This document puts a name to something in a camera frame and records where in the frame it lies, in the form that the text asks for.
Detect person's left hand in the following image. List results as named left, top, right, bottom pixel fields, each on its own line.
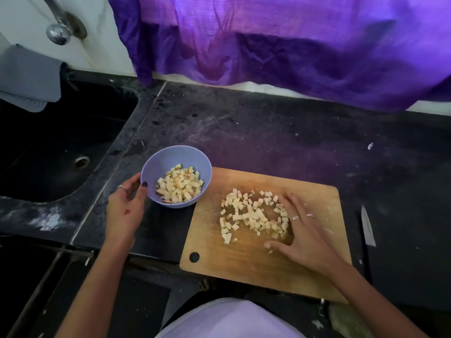
left=104, top=172, right=150, bottom=254

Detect wooden cutting board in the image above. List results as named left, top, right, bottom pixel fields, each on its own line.
left=179, top=167, right=353, bottom=305

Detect purple cloth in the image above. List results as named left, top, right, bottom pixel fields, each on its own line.
left=107, top=0, right=451, bottom=113

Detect dark sink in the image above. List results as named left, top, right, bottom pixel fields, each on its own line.
left=0, top=77, right=140, bottom=205

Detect grey cloth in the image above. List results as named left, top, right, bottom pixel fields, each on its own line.
left=0, top=44, right=68, bottom=113

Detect person's right hand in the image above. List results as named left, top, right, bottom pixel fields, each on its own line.
left=264, top=192, right=346, bottom=275

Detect blue bowl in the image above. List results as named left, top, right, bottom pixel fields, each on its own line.
left=140, top=145, right=214, bottom=209

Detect person's left forearm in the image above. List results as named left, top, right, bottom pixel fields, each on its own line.
left=55, top=243, right=135, bottom=338

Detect person's right forearm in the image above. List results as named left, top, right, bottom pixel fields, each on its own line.
left=324, top=260, right=431, bottom=338

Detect black handled knife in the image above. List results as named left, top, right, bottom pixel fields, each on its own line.
left=361, top=205, right=378, bottom=279

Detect metal faucet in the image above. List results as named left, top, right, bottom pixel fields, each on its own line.
left=40, top=0, right=88, bottom=46

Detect pile of diced potato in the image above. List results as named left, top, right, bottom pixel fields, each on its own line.
left=155, top=163, right=291, bottom=245

